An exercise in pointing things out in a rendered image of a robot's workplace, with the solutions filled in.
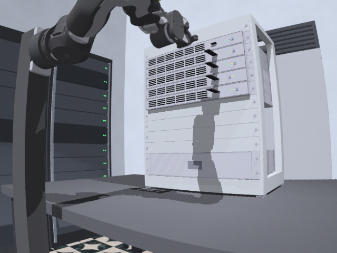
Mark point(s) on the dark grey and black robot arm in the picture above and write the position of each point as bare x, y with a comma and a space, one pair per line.
72, 39

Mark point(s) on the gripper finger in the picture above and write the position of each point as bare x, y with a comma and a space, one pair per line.
186, 41
186, 27

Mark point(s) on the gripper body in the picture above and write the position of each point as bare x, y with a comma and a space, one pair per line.
174, 28

